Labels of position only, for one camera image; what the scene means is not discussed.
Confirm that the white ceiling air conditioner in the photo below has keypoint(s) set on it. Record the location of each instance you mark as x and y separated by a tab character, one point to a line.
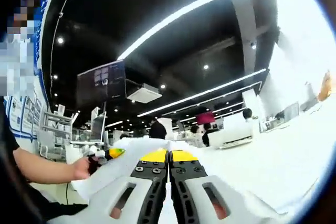
144	93

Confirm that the long ceiling light strip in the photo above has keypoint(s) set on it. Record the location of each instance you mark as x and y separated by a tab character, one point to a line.
194	9
202	93

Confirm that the person's left hand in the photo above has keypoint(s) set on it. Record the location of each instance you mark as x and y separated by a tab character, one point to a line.
81	169

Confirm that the laptop on stand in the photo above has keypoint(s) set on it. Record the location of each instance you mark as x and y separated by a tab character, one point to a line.
98	128

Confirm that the white printer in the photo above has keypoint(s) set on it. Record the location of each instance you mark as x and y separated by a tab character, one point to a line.
231	134

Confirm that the black hanging monitor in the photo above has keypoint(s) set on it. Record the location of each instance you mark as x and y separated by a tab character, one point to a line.
101	82

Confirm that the white table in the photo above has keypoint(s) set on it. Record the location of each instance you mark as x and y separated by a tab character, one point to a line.
249	171

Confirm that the white storage shelf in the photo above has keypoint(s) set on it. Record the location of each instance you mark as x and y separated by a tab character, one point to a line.
56	132

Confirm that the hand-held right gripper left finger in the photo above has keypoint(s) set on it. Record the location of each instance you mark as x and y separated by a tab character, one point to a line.
147	182

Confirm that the orange plush toy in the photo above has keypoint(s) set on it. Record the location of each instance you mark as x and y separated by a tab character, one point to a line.
325	87

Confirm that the person in dark shirt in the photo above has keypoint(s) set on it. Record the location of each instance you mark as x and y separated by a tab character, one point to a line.
15	195
26	119

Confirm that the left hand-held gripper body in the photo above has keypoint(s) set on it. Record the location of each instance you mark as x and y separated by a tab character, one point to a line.
95	151

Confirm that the red screen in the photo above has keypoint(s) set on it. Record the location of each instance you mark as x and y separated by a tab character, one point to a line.
206	118

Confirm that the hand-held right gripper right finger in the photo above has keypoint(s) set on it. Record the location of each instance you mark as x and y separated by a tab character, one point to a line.
189	182

